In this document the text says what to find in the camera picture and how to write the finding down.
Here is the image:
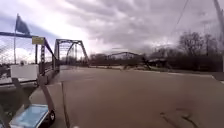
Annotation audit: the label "steel truss bridge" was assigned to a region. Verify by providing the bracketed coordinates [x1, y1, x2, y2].
[0, 31, 90, 88]

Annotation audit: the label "row of trees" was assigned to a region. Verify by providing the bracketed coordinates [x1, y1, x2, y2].
[146, 31, 224, 73]

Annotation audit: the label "blue flag on pole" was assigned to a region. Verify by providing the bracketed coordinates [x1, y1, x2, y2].
[13, 13, 33, 65]

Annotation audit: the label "yellow sign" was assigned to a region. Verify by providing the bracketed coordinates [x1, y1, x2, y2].
[31, 36, 45, 46]

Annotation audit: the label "low truss bridge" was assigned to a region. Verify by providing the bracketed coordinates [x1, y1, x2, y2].
[89, 50, 148, 68]

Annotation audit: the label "overhead wires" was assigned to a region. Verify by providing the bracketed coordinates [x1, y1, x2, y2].
[171, 0, 190, 34]

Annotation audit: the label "grey asphalt road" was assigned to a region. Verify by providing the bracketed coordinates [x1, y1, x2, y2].
[29, 65, 224, 128]

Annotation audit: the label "white sign board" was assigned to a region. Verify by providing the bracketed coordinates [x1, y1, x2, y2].
[9, 63, 40, 81]

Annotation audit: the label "wheeled cart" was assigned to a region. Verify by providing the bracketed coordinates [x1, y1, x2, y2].
[0, 76, 57, 128]

